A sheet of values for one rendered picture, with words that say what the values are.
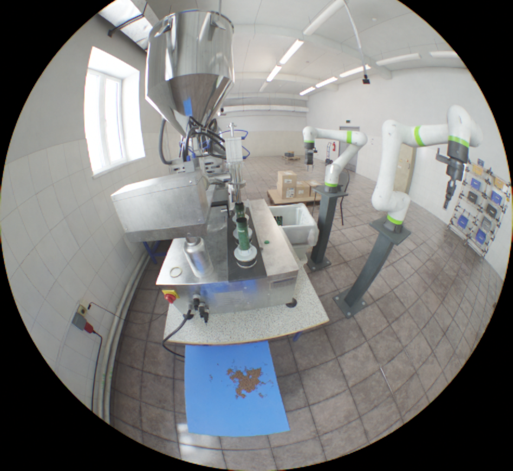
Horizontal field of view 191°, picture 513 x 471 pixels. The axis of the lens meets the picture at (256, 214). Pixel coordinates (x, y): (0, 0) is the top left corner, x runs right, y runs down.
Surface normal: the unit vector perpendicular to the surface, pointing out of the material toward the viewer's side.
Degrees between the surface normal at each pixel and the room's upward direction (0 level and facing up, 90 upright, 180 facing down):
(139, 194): 90
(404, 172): 91
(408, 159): 90
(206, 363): 0
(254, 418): 0
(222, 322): 0
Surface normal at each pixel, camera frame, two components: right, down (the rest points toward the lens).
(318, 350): -0.05, -0.87
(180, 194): 0.16, 0.47
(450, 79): -0.99, 0.12
